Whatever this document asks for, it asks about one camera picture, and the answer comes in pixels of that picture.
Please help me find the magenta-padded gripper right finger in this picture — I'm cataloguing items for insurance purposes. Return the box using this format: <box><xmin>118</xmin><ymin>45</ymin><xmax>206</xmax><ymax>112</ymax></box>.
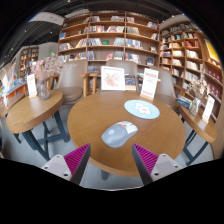
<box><xmin>131</xmin><ymin>143</ymin><xmax>184</xmax><ymax>186</ymax></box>

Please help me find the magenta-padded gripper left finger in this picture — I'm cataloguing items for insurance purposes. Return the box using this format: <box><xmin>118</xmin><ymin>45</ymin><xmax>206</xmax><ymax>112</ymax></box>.
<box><xmin>41</xmin><ymin>143</ymin><xmax>92</xmax><ymax>186</ymax></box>

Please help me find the grey computer mouse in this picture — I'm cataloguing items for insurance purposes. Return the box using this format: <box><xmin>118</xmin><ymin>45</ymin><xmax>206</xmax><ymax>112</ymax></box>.
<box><xmin>100</xmin><ymin>120</ymin><xmax>139</xmax><ymax>149</ymax></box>

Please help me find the round light blue mouse pad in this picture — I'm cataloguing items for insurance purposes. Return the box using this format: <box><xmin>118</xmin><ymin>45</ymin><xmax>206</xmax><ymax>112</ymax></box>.
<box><xmin>123</xmin><ymin>99</ymin><xmax>161</xmax><ymax>120</ymax></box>

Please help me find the round wooden side table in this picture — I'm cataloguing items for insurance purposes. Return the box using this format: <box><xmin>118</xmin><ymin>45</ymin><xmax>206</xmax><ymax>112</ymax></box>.
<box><xmin>0</xmin><ymin>93</ymin><xmax>26</xmax><ymax>144</ymax></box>
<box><xmin>179</xmin><ymin>105</ymin><xmax>218</xmax><ymax>167</ymax></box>
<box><xmin>5</xmin><ymin>89</ymin><xmax>69</xmax><ymax>162</ymax></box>

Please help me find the stack of blue books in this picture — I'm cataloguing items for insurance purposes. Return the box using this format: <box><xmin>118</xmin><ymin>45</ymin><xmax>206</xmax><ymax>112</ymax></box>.
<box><xmin>175</xmin><ymin>94</ymin><xmax>193</xmax><ymax>109</ymax></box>

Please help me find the glass vase with pale flowers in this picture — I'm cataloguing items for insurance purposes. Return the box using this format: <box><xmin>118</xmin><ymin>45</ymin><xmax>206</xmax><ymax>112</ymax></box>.
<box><xmin>188</xmin><ymin>69</ymin><xmax>211</xmax><ymax>117</ymax></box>

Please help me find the beige padded wooden-armed chair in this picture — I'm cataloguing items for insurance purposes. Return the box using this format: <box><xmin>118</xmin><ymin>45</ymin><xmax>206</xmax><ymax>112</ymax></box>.
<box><xmin>105</xmin><ymin>59</ymin><xmax>140</xmax><ymax>92</ymax></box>
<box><xmin>46</xmin><ymin>73</ymin><xmax>62</xmax><ymax>92</ymax></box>
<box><xmin>54</xmin><ymin>59</ymin><xmax>89</xmax><ymax>104</ymax></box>
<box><xmin>149</xmin><ymin>65</ymin><xmax>181</xmax><ymax>111</ymax></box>

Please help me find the white red sign wooden base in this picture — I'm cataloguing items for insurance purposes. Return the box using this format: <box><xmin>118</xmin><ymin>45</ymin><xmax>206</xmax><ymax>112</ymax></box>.
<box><xmin>139</xmin><ymin>67</ymin><xmax>160</xmax><ymax>102</ymax></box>

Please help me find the dark standing book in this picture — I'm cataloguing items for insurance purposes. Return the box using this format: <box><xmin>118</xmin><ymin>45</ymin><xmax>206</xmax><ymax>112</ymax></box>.
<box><xmin>124</xmin><ymin>74</ymin><xmax>138</xmax><ymax>92</ymax></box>

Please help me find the small white table sign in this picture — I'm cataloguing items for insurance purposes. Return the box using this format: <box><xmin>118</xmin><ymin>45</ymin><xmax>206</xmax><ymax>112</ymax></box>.
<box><xmin>201</xmin><ymin>95</ymin><xmax>216</xmax><ymax>124</ymax></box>
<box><xmin>26</xmin><ymin>73</ymin><xmax>38</xmax><ymax>99</ymax></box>

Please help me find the white floral picture card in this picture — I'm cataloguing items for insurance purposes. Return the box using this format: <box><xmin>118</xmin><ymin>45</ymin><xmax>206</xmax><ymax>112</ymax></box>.
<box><xmin>100</xmin><ymin>65</ymin><xmax>126</xmax><ymax>92</ymax></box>

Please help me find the low orange display shelf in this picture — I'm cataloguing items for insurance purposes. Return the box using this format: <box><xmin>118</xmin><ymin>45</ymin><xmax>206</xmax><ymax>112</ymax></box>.
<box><xmin>0</xmin><ymin>63</ymin><xmax>28</xmax><ymax>101</ymax></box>

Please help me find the curved wooden bookshelf with books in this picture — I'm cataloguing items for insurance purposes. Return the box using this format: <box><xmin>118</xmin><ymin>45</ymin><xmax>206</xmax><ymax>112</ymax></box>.
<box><xmin>158</xmin><ymin>22</ymin><xmax>224</xmax><ymax>121</ymax></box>

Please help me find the small distant wooden bookshelf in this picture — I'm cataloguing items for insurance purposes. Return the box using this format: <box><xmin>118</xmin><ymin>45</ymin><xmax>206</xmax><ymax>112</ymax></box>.
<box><xmin>18</xmin><ymin>45</ymin><xmax>40</xmax><ymax>79</ymax></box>

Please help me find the wide wooden bookshelf with books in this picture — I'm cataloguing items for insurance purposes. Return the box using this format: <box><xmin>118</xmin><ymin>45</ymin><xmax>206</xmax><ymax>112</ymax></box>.
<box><xmin>57</xmin><ymin>10</ymin><xmax>161</xmax><ymax>73</ymax></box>

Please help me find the white hanging ceiling panel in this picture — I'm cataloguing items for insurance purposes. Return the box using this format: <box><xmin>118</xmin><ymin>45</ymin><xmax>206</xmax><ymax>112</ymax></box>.
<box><xmin>28</xmin><ymin>11</ymin><xmax>66</xmax><ymax>27</ymax></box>

